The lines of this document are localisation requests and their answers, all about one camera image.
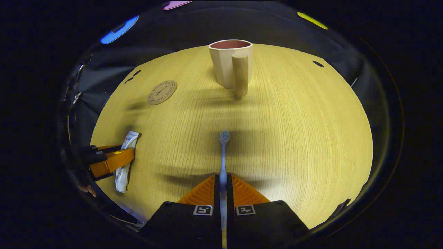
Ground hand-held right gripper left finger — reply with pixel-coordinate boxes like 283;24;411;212
138;174;222;249

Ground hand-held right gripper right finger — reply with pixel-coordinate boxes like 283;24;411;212
227;174;310;249

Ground white toothpaste tube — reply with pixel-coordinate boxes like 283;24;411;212
115;131;139;193

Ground pale blue toothbrush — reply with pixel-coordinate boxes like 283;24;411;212
219;130;230;249

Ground round brown coaster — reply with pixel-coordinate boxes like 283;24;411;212
148;80;178;105

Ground beige cup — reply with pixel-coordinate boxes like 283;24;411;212
208;39;253;98

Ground small black block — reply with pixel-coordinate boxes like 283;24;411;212
329;198;352;220

